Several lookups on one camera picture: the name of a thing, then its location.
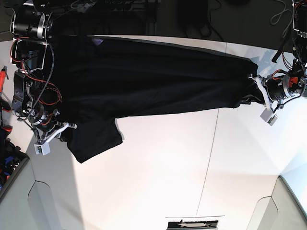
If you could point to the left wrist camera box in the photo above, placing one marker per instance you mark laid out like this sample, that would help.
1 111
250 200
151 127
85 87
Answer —
269 117

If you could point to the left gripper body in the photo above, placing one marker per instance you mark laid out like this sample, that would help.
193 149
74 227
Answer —
277 91

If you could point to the grey bin left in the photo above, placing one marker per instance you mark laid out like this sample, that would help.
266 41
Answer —
20 205

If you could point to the black t-shirt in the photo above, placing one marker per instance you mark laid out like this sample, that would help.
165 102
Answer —
102 79

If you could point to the grey bin right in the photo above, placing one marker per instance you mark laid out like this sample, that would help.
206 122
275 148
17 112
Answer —
279 211

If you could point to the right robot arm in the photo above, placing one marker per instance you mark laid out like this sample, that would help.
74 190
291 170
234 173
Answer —
35 96

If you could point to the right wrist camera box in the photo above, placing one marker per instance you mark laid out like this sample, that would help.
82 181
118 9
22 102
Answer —
42 149

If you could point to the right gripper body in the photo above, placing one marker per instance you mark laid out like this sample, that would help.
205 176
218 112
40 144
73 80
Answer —
46 126

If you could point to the grey bin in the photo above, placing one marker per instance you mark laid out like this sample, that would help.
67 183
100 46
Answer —
279 211
20 205

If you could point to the printed paper sheet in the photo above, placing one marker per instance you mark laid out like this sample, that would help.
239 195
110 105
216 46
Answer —
194 223

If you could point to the orange handled tool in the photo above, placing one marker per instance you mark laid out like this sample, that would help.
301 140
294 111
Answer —
3 76

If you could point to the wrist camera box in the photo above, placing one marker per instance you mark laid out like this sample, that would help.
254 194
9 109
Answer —
42 149
269 117

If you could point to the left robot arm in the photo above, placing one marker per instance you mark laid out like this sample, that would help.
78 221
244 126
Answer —
297 32

